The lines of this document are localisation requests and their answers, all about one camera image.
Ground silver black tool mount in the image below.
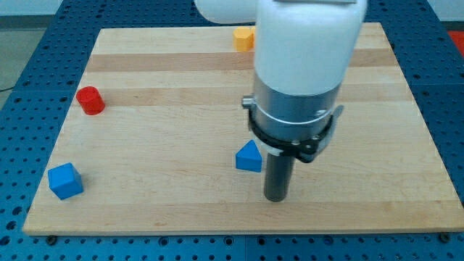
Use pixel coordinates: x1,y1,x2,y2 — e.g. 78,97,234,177
242,75,343,163

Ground yellow block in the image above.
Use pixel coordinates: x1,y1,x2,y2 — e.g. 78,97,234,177
233,26,255,52

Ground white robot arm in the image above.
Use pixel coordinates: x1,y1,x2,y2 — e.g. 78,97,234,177
194,0,368,202

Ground red cylinder block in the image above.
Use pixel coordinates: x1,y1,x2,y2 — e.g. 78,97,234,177
76,86,105,115

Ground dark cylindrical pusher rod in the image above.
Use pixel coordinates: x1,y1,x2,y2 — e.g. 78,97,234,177
264,154,295,202

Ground blue triangle block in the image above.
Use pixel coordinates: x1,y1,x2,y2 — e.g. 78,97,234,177
235,140,262,173

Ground wooden board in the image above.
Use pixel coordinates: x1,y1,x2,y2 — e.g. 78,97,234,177
22,22,463,236

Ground blue cube block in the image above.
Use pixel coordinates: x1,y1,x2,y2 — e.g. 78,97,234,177
47,162,84,200

